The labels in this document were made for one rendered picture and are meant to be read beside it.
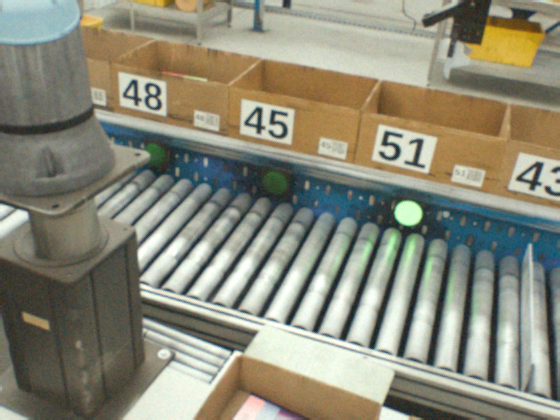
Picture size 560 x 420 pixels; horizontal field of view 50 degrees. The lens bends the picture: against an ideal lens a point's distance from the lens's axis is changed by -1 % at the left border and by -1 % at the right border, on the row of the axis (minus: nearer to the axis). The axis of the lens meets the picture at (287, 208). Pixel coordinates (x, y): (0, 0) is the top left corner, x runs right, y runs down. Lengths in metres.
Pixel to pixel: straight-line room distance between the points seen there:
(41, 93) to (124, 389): 0.60
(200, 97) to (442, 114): 0.75
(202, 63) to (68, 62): 1.28
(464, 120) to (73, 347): 1.35
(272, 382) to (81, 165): 0.54
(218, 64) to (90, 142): 1.22
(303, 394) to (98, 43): 1.56
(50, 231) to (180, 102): 0.95
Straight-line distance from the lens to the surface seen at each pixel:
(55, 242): 1.02
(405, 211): 1.71
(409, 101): 1.97
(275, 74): 2.05
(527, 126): 1.98
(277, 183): 1.77
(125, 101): 1.98
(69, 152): 0.92
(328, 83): 2.01
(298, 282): 1.51
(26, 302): 1.09
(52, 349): 1.13
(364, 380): 1.29
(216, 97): 1.82
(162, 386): 1.25
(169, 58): 2.20
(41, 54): 0.88
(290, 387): 1.17
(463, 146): 1.69
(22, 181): 0.93
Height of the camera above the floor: 1.68
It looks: 32 degrees down
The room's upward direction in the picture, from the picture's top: 5 degrees clockwise
